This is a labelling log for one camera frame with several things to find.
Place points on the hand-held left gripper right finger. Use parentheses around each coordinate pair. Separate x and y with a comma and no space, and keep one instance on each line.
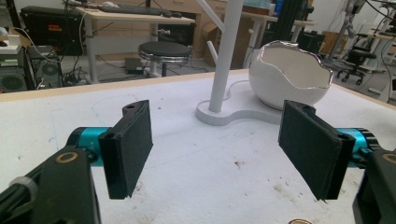
(314,149)

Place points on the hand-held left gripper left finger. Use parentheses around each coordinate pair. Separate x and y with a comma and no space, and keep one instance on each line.
(126,149)

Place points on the white eggshell bowl silver rim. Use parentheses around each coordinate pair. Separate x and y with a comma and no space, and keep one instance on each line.
(280,85)

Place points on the black flat device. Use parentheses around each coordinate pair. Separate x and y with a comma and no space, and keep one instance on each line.
(134,65)

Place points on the black office chair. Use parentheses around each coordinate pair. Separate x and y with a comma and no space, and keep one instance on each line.
(361,54)

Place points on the black round stool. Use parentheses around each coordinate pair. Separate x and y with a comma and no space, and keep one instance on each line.
(165,49)

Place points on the grey computer tower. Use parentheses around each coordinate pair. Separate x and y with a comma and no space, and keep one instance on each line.
(46,70)

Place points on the white jewelry tree stand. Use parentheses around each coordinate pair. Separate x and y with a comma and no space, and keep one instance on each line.
(222,77)

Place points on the wooden desk white legs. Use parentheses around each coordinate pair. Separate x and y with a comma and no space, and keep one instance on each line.
(130,18)

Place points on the black equipment case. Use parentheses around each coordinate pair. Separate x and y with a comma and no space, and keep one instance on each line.
(46,39)

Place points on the brown cardboard box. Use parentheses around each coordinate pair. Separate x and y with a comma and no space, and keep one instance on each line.
(210,37)

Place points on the black keyboard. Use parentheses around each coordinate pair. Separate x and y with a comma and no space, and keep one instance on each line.
(134,9)

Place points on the white table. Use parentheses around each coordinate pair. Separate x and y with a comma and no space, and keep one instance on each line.
(258,18)

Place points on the black metal frame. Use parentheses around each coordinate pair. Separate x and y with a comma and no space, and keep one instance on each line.
(288,18)

